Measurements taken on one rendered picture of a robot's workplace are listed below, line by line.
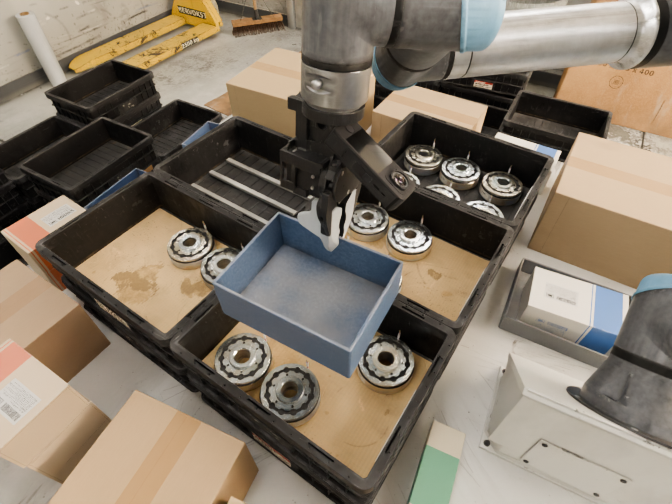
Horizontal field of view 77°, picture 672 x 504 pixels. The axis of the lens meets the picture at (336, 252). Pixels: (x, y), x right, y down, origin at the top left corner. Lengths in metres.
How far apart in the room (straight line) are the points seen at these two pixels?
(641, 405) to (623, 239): 0.53
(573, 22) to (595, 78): 2.78
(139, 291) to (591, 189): 1.07
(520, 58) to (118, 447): 0.81
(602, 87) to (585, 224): 2.33
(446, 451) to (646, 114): 2.96
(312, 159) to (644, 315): 0.55
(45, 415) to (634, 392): 0.88
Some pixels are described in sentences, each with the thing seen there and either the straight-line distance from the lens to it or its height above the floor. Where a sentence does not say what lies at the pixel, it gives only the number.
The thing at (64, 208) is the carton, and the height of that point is 0.85.
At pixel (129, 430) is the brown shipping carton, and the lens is 0.81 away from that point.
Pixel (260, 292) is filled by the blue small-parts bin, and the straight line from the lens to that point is 0.62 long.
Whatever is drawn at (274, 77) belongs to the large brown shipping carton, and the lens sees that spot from 1.52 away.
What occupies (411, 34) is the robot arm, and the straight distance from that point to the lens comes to 0.46.
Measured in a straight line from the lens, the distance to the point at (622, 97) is 3.47.
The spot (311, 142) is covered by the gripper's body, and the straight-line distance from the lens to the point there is 0.52.
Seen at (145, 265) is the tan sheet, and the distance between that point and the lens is 1.04.
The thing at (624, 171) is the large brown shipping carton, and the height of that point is 0.90.
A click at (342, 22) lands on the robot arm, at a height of 1.41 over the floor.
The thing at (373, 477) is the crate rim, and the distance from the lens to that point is 0.65.
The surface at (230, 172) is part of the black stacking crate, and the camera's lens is 1.23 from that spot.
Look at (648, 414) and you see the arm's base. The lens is 0.77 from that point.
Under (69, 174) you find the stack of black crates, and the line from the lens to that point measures 2.04.
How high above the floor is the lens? 1.56
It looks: 49 degrees down
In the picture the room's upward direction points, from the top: straight up
